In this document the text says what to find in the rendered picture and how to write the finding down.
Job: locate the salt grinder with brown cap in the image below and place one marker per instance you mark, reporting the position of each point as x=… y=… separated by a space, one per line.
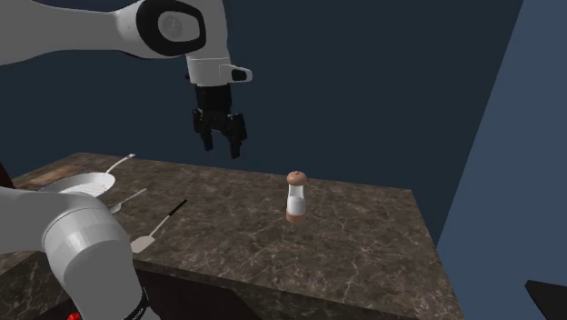
x=296 y=200

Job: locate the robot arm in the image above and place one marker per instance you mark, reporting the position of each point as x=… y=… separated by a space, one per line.
x=88 y=248

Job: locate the white grill pan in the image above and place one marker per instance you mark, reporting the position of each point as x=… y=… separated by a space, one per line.
x=87 y=183

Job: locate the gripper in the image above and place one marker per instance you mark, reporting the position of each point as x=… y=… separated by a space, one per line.
x=214 y=102

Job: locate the silver spoon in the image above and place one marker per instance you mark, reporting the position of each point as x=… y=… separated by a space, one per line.
x=127 y=200

